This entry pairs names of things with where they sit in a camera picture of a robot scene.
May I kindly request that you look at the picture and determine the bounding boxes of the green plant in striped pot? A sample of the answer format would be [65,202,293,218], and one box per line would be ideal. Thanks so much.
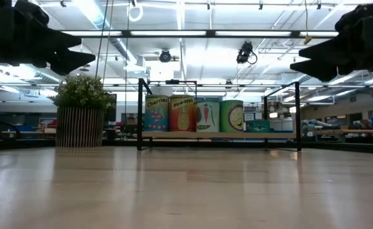
[48,74,116,148]

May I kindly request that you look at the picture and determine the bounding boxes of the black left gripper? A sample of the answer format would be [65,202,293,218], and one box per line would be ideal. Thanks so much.
[0,6,97,76]

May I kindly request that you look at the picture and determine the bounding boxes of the green pink rainbow can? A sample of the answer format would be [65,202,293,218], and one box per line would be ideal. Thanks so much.
[219,99,244,133]

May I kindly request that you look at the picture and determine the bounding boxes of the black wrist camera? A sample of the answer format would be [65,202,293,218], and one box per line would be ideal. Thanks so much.
[334,0,373,32]
[13,0,50,26]

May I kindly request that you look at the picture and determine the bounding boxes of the wooden shelf black metal frame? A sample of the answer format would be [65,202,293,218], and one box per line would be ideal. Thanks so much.
[137,78,302,152]

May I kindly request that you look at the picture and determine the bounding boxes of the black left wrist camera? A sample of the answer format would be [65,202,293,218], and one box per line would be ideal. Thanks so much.
[13,0,50,26]

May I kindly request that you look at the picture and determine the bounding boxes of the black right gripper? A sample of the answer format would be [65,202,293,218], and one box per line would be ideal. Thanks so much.
[289,17,373,82]

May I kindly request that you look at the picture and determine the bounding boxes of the short teal tuna can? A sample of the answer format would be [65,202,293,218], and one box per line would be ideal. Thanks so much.
[245,120,272,133]

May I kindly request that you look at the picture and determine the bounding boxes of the mixed vegetables label can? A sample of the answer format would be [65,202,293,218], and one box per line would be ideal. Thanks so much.
[194,100,222,133]

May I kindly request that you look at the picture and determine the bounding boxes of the cherries label can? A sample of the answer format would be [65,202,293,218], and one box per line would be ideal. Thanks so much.
[144,94,170,132]

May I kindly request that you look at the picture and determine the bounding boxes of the round black overhead camera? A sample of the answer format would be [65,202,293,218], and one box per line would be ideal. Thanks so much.
[158,49,173,64]

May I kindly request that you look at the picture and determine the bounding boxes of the black ceiling mounted camera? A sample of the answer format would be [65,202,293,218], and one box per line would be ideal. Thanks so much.
[236,41,258,66]

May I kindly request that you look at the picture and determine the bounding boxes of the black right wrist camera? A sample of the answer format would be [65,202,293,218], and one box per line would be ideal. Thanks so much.
[334,0,373,32]

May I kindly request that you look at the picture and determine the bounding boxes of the white hanging cable loop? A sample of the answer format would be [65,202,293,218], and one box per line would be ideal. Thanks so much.
[127,2,144,23]

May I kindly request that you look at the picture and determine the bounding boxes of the pineapple label can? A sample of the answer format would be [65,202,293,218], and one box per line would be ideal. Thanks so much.
[168,94,197,133]

